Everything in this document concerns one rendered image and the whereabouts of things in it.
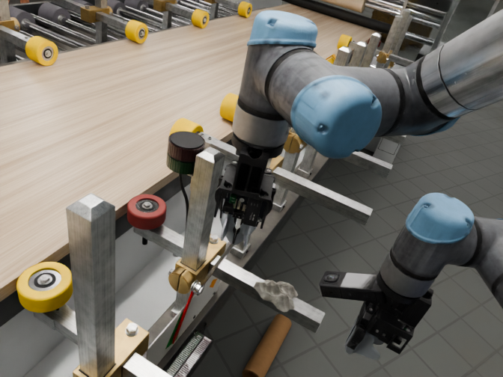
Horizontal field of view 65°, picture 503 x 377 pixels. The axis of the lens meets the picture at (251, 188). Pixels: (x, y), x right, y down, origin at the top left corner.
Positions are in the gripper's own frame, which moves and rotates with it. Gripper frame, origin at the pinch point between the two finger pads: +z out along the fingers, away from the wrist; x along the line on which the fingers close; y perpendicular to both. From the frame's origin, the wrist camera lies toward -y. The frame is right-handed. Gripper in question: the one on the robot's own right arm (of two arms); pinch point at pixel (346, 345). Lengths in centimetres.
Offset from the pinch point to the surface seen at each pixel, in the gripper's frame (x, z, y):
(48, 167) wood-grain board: -3, -8, -72
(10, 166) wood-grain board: -8, -8, -77
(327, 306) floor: 84, 83, -5
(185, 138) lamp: -3.8, -30.1, -38.0
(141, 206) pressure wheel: -0.8, -7.8, -48.3
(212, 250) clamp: 0.9, -4.5, -31.4
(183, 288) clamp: -8.6, -1.7, -31.4
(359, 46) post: 94, -30, -33
